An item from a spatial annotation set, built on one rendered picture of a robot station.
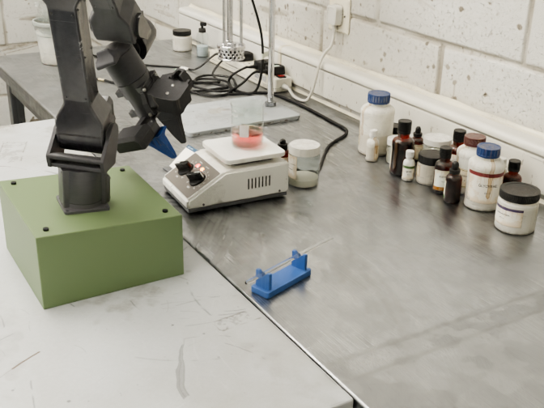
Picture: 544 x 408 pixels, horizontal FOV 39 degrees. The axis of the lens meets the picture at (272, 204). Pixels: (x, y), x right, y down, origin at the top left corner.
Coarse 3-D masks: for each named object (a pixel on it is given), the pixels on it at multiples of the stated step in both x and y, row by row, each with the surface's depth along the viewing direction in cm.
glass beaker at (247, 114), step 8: (232, 104) 142; (240, 104) 143; (248, 104) 144; (256, 104) 143; (264, 104) 140; (232, 112) 140; (240, 112) 138; (248, 112) 138; (256, 112) 139; (232, 120) 140; (240, 120) 139; (248, 120) 139; (256, 120) 139; (232, 128) 141; (240, 128) 139; (248, 128) 139; (256, 128) 140; (232, 136) 141; (240, 136) 140; (248, 136) 140; (256, 136) 140; (232, 144) 142; (240, 144) 141; (248, 144) 141; (256, 144) 141
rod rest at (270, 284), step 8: (304, 256) 115; (296, 264) 117; (304, 264) 116; (256, 272) 111; (280, 272) 116; (288, 272) 116; (296, 272) 116; (304, 272) 116; (256, 280) 112; (264, 280) 110; (272, 280) 113; (280, 280) 113; (288, 280) 113; (296, 280) 114; (256, 288) 111; (264, 288) 111; (272, 288) 111; (280, 288) 112; (264, 296) 110; (272, 296) 111
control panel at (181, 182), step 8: (192, 160) 144; (200, 160) 143; (176, 168) 144; (200, 168) 140; (208, 168) 139; (168, 176) 143; (176, 176) 142; (184, 176) 141; (208, 176) 137; (176, 184) 140; (184, 184) 139; (200, 184) 137; (184, 192) 137; (192, 192) 136
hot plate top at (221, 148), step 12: (204, 144) 144; (216, 144) 143; (228, 144) 144; (264, 144) 144; (216, 156) 140; (228, 156) 138; (240, 156) 138; (252, 156) 138; (264, 156) 139; (276, 156) 140
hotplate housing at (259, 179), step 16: (208, 160) 141; (272, 160) 141; (224, 176) 136; (240, 176) 138; (256, 176) 139; (272, 176) 141; (176, 192) 139; (208, 192) 136; (224, 192) 137; (240, 192) 139; (256, 192) 140; (272, 192) 142; (192, 208) 136; (208, 208) 137
